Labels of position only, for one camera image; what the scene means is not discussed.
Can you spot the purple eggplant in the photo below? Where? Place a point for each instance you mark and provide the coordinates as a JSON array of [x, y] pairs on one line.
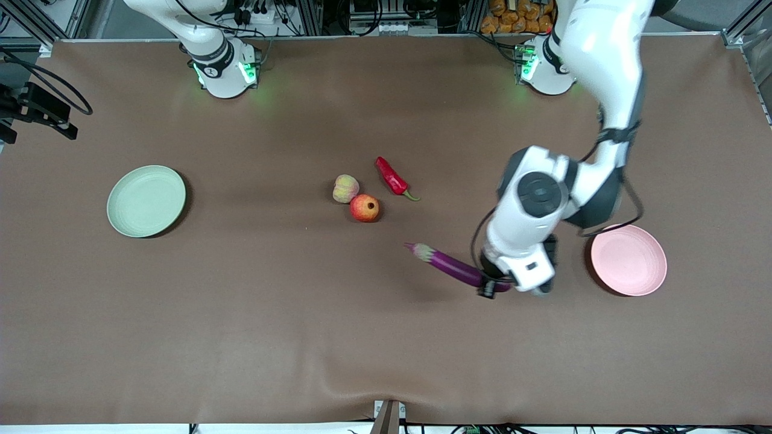
[[449, 265]]

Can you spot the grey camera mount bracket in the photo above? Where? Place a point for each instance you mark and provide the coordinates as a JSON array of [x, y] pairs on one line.
[[389, 422]]

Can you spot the aluminium frame profile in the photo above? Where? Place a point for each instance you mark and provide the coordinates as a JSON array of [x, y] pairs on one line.
[[77, 18], [312, 18], [745, 21]]

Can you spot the brown table cover mat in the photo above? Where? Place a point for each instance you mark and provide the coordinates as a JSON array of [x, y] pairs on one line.
[[386, 331]]

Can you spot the light green round plate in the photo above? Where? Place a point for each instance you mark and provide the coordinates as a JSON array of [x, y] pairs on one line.
[[146, 201]]

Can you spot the red chili pepper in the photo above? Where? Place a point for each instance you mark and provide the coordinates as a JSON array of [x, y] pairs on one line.
[[392, 178]]

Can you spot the bag of orange bread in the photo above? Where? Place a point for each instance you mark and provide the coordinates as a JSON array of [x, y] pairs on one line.
[[512, 18]]

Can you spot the red pomegranate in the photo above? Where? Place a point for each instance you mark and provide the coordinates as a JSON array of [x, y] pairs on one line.
[[364, 208]]

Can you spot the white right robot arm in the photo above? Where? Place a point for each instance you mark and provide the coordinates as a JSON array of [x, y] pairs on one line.
[[223, 72]]

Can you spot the pink round plate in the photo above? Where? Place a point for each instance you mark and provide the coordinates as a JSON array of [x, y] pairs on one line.
[[628, 260]]

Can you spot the grey electronics unit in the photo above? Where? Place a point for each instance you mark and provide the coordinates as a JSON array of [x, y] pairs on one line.
[[386, 27]]

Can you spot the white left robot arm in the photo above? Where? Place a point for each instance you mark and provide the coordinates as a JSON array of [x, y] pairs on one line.
[[603, 60]]

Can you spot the yellow-pink peach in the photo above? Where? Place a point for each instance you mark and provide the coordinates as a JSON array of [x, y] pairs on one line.
[[345, 188]]

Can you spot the white power strip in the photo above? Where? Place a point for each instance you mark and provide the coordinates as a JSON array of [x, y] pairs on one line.
[[259, 17]]

